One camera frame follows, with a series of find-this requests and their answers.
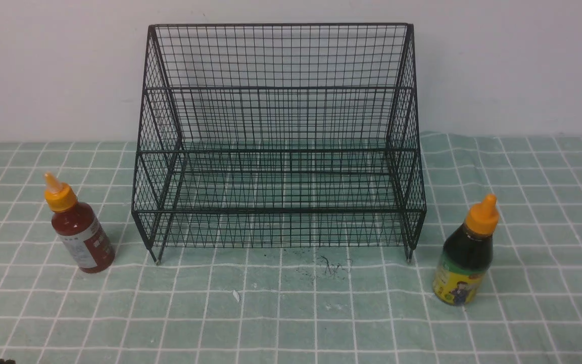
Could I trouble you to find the red sauce bottle orange cap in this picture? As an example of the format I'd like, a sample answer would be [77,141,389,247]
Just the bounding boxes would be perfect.
[44,172,115,274]

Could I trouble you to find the green checkered tablecloth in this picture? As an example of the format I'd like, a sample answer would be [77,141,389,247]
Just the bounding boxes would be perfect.
[0,133,582,363]

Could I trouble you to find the dark sauce bottle yellow label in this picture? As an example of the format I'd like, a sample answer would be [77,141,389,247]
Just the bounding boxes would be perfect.
[432,194,500,306]

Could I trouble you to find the black wire mesh shelf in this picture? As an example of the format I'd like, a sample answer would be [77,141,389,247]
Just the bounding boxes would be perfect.
[131,22,427,263]

